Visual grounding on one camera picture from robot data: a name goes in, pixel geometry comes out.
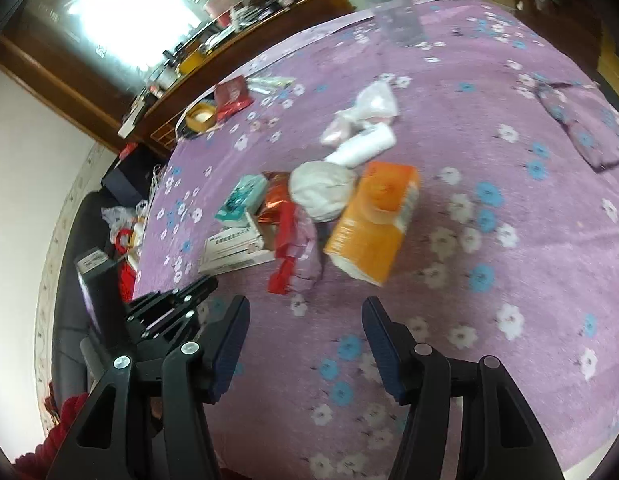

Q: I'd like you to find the white medicine box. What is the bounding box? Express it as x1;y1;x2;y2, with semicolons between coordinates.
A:
198;226;275;275

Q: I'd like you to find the red snack wrapper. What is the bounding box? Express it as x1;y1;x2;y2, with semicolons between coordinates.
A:
267;202;323;295

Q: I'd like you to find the orange medicine box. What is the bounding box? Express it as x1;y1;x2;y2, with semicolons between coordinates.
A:
323;162;420;286

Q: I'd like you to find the red plastic basket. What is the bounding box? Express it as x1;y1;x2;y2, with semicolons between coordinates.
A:
114;228;138;304

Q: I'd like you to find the black sofa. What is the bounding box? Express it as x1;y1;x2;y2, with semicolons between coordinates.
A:
50;188;119;406

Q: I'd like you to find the teal tissue pack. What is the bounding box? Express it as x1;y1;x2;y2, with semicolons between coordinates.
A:
215;174;268;228

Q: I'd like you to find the shiny red foil wrapper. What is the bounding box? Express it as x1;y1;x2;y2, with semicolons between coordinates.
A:
256;171;291;226

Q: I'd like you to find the yellow tape roll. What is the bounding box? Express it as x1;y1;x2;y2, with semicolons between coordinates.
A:
185;102;216;133

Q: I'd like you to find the crumpled white tissue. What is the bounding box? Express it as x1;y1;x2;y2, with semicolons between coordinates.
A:
288;162;358;222

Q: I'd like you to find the dark red packet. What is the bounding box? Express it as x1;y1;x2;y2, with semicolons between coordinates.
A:
214;76;253;122

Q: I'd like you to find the wooden cabinet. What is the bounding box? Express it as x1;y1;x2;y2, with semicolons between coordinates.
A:
0;0;354;157

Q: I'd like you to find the chopsticks pack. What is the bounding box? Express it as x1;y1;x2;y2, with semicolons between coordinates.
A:
247;76;296;96

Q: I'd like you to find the purple floral tablecloth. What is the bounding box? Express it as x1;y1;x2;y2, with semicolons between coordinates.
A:
135;0;619;479

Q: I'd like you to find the white plastic bottle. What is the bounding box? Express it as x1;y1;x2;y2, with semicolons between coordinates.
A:
325;124;396;169

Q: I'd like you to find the folded floral cloth pouch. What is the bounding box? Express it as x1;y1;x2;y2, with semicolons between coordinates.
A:
533;79;619;174

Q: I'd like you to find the clear plastic cup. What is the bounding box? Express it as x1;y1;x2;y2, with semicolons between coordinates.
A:
366;0;425;47

